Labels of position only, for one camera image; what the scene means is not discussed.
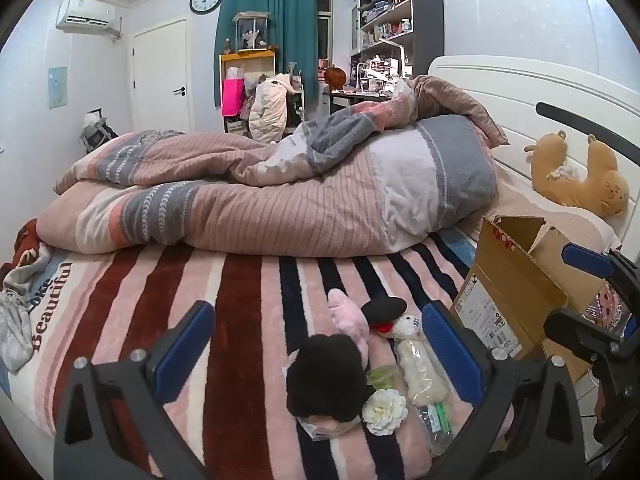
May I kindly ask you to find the striped pink grey duvet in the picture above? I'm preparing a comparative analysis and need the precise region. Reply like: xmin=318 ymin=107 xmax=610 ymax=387
xmin=37 ymin=75 xmax=511 ymax=259

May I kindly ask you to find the pink plush toy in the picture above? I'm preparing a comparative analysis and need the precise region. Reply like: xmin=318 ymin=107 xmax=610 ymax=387
xmin=327 ymin=288 xmax=372 ymax=367

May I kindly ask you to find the light blue wall poster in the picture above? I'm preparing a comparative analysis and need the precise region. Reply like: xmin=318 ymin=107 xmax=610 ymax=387
xmin=48 ymin=66 xmax=69 ymax=110

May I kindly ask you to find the bright pink bag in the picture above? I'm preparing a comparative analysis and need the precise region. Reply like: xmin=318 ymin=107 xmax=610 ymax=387
xmin=222 ymin=77 xmax=246 ymax=119

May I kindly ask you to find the yellow shelf unit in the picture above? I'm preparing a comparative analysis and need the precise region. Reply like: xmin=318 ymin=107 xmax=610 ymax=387
xmin=219 ymin=50 xmax=279 ymax=134

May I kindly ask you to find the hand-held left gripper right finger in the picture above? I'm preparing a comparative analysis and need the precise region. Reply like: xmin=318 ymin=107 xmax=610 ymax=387
xmin=421 ymin=302 xmax=596 ymax=480

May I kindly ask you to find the white bed headboard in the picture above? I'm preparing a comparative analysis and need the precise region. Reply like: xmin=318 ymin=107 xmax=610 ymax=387
xmin=427 ymin=55 xmax=640 ymax=256

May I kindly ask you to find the white door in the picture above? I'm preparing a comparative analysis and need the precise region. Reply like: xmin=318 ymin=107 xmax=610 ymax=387
xmin=132 ymin=19 xmax=194 ymax=134

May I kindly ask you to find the window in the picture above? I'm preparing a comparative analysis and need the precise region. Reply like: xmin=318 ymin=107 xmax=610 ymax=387
xmin=316 ymin=0 xmax=334 ymax=77

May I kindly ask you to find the clear plastic packet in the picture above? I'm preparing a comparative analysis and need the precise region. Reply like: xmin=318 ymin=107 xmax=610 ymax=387
xmin=414 ymin=400 xmax=457 ymax=457

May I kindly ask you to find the white fabric flower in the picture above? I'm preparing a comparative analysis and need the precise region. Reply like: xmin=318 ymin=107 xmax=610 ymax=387
xmin=361 ymin=388 xmax=409 ymax=436

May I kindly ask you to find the teal curtain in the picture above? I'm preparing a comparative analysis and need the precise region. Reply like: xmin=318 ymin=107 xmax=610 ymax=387
xmin=215 ymin=0 xmax=321 ymax=107

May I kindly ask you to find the black plush toy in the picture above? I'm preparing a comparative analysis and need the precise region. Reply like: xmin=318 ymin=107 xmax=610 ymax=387
xmin=285 ymin=333 xmax=369 ymax=422

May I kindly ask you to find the brown plush toy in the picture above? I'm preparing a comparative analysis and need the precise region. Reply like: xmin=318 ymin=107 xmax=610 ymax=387
xmin=524 ymin=131 xmax=631 ymax=219

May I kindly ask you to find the white cat plush toy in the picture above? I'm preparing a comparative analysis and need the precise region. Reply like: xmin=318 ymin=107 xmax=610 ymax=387
xmin=392 ymin=314 xmax=452 ymax=407

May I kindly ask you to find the pink polka dot bag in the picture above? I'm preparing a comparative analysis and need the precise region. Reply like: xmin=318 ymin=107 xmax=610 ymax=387
xmin=584 ymin=284 xmax=632 ymax=332

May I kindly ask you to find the black curved headboard bar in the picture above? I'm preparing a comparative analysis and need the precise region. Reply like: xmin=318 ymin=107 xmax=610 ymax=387
xmin=535 ymin=102 xmax=640 ymax=134

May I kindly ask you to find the white air conditioner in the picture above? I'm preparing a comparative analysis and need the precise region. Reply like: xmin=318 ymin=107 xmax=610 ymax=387
xmin=55 ymin=0 xmax=124 ymax=39

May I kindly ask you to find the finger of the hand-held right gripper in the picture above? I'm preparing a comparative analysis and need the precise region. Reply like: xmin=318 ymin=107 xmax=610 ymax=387
xmin=543 ymin=308 xmax=632 ymax=367
xmin=561 ymin=243 xmax=640 ymax=286

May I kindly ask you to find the dark tall bookshelf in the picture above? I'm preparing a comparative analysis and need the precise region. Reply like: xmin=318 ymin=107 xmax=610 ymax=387
xmin=350 ymin=0 xmax=446 ymax=92

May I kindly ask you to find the cluttered desk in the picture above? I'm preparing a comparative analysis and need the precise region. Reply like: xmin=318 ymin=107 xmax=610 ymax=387
xmin=327 ymin=85 xmax=403 ymax=122

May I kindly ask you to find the grey cloth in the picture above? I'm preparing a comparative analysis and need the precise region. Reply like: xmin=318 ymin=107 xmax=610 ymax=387
xmin=0 ymin=287 xmax=34 ymax=372

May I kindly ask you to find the white puffer jacket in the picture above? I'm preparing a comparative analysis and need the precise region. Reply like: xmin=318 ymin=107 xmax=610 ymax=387
xmin=248 ymin=73 xmax=296 ymax=144

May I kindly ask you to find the glass display case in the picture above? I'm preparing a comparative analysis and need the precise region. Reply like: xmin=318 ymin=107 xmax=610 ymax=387
xmin=232 ymin=11 xmax=275 ymax=52

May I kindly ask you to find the small black oval plush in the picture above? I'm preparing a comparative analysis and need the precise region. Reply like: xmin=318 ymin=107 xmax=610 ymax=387
xmin=360 ymin=296 xmax=408 ymax=336

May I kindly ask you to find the brown cardboard box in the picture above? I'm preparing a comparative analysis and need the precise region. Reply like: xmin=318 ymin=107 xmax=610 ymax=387
xmin=450 ymin=216 xmax=626 ymax=383

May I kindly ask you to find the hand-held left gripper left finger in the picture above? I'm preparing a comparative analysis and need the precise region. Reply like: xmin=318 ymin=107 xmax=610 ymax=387
xmin=52 ymin=301 xmax=217 ymax=480

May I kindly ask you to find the striped fleece blanket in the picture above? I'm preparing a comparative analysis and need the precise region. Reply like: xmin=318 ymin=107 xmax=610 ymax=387
xmin=0 ymin=230 xmax=506 ymax=480

